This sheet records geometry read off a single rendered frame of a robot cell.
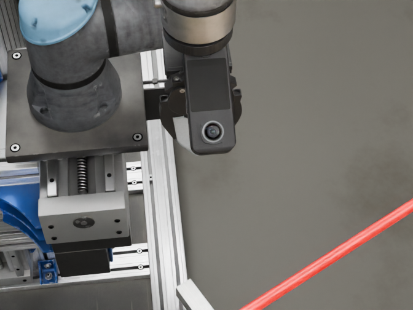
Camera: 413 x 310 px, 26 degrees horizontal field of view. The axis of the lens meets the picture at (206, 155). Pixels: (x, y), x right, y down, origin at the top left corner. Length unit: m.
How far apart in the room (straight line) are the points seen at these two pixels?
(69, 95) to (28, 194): 0.23
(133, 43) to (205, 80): 0.43
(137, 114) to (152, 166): 0.93
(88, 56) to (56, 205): 0.24
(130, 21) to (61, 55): 0.11
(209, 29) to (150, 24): 0.44
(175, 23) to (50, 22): 0.43
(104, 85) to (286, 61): 1.54
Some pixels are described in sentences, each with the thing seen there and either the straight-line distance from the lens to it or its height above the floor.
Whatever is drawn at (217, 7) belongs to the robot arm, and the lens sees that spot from 0.85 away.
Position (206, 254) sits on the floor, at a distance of 2.48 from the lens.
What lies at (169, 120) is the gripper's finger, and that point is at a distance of 0.99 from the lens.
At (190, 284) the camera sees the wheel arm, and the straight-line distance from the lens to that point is 1.48.
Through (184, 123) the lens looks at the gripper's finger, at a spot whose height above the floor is 1.38.
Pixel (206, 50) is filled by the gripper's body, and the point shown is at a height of 1.51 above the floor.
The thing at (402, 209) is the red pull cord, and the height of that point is 1.64.
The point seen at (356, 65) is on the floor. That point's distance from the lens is 2.91.
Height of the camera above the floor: 2.17
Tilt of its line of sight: 55 degrees down
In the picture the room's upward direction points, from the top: straight up
